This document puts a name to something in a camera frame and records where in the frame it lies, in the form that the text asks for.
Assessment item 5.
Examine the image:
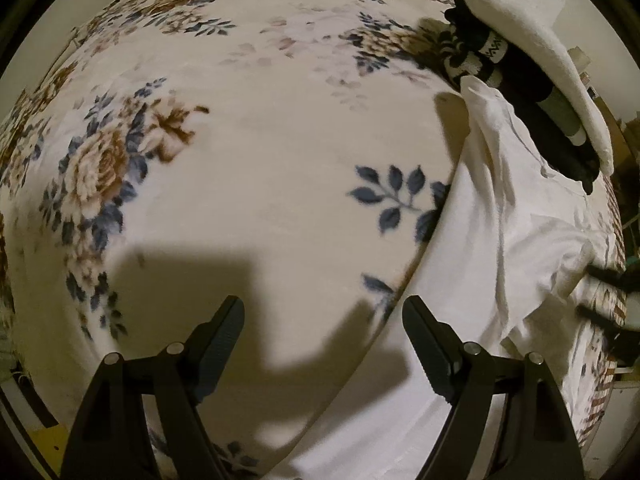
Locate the white t-shirt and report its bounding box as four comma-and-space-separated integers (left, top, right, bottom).
270, 76, 608, 479

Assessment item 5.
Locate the brown checkered blanket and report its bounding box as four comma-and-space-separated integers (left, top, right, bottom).
576, 177, 627, 452

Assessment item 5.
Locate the black patterned folded garment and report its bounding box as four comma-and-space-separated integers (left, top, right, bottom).
438, 0, 600, 194

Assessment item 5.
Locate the white folded sweater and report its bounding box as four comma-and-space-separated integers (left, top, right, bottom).
463, 0, 614, 177

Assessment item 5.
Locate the floral bed blanket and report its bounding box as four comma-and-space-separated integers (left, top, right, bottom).
0, 0, 626, 480

